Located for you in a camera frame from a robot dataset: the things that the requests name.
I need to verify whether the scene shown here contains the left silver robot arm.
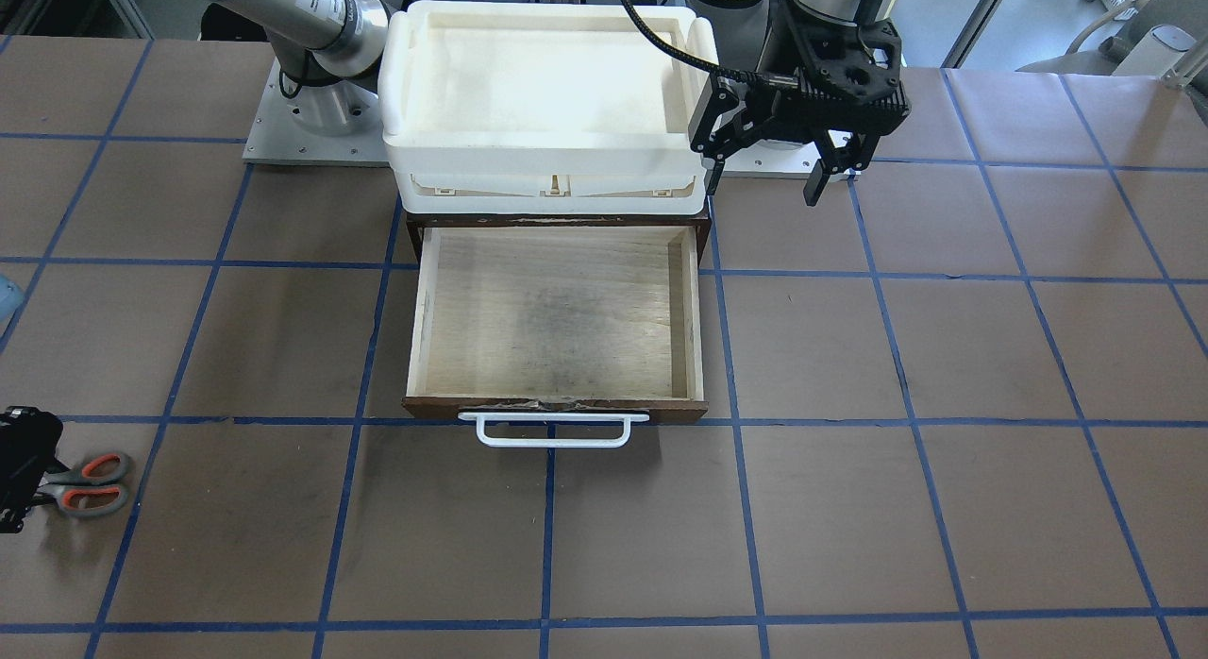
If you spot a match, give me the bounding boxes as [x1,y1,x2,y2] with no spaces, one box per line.
[689,0,911,206]

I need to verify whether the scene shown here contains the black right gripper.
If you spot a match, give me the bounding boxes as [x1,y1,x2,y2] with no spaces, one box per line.
[1,406,64,533]

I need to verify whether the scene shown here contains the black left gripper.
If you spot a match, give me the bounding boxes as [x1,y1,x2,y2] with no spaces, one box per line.
[689,0,912,208]

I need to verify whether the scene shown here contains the black braided cable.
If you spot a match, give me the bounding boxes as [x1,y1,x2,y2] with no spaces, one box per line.
[610,0,803,86]

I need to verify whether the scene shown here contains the wooden drawer with white handle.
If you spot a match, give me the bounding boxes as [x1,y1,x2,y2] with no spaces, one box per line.
[402,224,709,448]

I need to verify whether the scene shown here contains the orange grey handled scissors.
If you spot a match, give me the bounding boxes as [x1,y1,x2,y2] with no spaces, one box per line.
[33,451,132,518]

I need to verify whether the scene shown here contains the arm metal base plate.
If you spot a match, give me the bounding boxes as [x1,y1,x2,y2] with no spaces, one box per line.
[721,140,820,181]
[243,62,389,167]

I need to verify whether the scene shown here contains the white plastic tray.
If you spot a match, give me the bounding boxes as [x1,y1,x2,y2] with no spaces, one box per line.
[378,0,707,216]

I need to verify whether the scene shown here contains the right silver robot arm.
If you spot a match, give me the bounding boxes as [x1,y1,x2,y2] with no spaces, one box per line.
[2,0,395,533]

